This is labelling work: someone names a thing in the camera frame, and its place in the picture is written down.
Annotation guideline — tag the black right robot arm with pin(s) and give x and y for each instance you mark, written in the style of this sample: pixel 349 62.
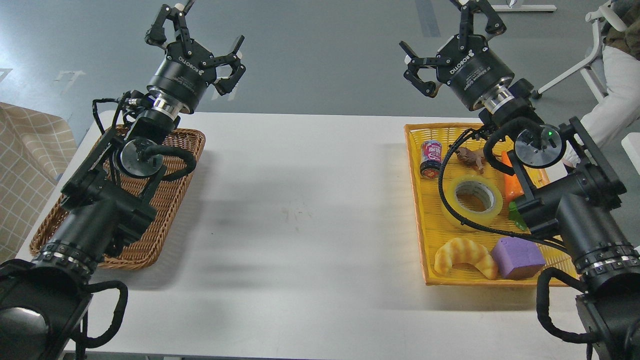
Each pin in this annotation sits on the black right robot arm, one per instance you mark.
pixel 569 188

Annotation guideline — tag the brown toy animal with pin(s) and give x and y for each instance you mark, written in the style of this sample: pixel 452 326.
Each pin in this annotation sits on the brown toy animal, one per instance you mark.
pixel 473 158

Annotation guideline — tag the white office chair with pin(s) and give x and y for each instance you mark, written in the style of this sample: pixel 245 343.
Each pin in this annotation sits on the white office chair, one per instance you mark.
pixel 589 66

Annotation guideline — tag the small drink can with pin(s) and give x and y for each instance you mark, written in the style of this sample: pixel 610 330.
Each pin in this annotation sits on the small drink can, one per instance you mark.
pixel 431 159

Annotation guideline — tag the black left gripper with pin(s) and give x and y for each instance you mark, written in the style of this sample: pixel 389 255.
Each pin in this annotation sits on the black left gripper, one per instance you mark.
pixel 182 75

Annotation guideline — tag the toy croissant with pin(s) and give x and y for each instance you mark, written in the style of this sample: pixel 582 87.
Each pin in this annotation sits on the toy croissant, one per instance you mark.
pixel 465 251

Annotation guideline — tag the yellow tape roll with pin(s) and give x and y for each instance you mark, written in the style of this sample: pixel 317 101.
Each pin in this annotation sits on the yellow tape roll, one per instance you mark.
pixel 474 197

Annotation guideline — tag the yellow plastic basket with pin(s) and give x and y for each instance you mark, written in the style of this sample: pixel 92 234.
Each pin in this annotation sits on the yellow plastic basket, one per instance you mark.
pixel 436 226

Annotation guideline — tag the purple foam cube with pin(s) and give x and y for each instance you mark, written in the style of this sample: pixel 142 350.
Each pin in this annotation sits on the purple foam cube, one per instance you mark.
pixel 517 259

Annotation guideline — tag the white stand base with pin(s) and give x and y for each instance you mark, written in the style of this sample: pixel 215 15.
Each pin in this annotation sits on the white stand base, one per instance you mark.
pixel 539 8

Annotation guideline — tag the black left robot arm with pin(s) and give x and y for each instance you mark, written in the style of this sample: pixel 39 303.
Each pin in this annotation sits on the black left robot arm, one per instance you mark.
pixel 49 301

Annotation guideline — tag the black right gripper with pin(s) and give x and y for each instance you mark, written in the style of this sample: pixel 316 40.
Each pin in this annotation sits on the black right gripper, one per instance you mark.
pixel 472 72

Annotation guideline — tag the orange toy carrot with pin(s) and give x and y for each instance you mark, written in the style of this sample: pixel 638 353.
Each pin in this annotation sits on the orange toy carrot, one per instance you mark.
pixel 511 184

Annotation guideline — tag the person in white clothes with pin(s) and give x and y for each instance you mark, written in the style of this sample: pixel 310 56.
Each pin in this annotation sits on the person in white clothes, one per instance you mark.
pixel 621 65

